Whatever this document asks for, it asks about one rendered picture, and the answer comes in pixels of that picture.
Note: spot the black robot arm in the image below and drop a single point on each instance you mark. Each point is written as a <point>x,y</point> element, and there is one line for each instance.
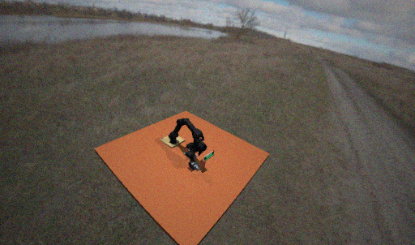
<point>196,134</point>

